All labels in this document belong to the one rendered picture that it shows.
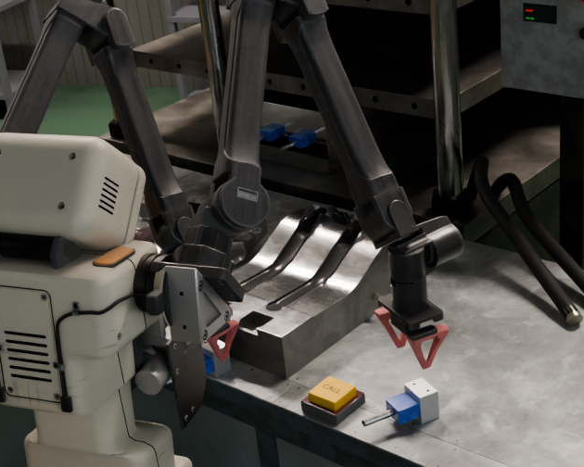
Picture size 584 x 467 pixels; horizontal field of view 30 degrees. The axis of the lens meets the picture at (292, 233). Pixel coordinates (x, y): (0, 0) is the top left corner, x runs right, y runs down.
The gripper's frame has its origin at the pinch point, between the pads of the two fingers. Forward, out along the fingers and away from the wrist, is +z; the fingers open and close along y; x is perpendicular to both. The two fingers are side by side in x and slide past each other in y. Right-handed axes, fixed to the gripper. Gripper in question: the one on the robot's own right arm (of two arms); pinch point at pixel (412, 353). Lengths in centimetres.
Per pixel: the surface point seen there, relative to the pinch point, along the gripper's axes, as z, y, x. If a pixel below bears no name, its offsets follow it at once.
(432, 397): 8.0, -2.4, -1.7
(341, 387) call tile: 8.8, 9.9, 8.9
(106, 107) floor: 91, 438, -69
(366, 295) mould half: 7.1, 32.7, -9.4
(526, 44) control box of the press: -26, 57, -67
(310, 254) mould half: 1.9, 45.9, -4.3
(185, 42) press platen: -12, 166, -27
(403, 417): 10.0, -2.1, 3.8
